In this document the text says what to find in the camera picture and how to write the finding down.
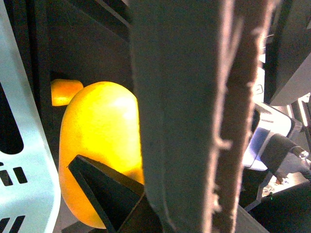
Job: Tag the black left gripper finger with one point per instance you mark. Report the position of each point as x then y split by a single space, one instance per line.
119 201

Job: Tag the yellow mango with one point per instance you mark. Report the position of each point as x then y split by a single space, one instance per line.
101 122

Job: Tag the light blue plastic basket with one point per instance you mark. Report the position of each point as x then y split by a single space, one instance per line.
30 193

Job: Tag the small orange fruit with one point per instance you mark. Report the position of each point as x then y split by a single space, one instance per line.
62 91

